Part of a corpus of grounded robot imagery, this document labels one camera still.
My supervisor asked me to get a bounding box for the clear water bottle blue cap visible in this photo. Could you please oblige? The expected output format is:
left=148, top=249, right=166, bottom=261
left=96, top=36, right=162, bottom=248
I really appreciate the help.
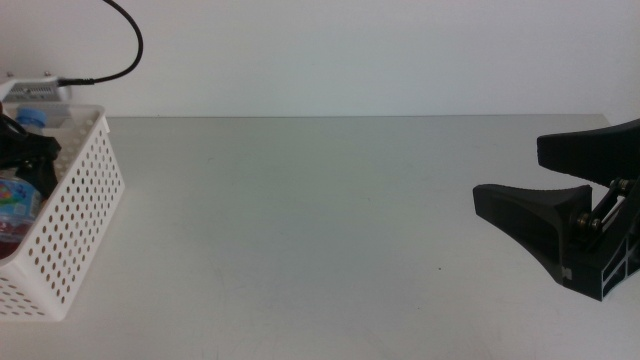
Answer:
left=0, top=106, right=49, bottom=245

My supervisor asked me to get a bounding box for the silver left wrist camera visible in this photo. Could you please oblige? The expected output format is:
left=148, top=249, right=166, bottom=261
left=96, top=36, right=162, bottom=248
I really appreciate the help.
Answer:
left=0, top=75, right=72, bottom=105

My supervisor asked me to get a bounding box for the white perforated plastic basket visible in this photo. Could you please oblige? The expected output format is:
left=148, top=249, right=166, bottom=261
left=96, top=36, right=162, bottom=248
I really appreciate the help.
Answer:
left=0, top=103, right=126, bottom=322

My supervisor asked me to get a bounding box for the red drink can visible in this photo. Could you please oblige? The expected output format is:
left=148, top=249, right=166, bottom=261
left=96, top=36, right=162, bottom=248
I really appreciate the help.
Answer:
left=0, top=219, right=36, bottom=260

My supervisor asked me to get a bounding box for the black camera cable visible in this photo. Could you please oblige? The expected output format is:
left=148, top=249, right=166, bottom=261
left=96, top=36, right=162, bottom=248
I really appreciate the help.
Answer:
left=56, top=0, right=145, bottom=87

